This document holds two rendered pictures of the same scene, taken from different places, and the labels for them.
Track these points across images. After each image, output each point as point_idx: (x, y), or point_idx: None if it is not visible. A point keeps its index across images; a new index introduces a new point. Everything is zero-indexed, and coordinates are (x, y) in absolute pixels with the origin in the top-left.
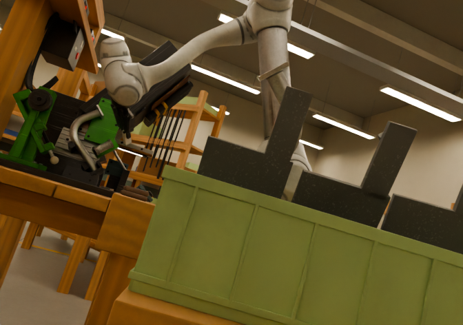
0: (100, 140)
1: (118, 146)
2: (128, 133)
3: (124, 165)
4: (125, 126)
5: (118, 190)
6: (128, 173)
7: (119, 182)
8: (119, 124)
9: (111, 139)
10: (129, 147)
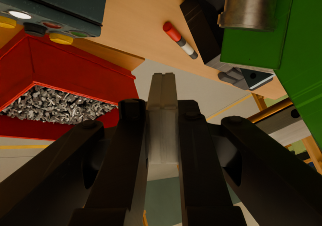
0: None
1: (222, 55)
2: (83, 122)
3: (257, 75)
4: (111, 148)
5: (190, 2)
6: (203, 57)
7: (204, 17)
8: (225, 134)
9: (280, 50)
10: (259, 122)
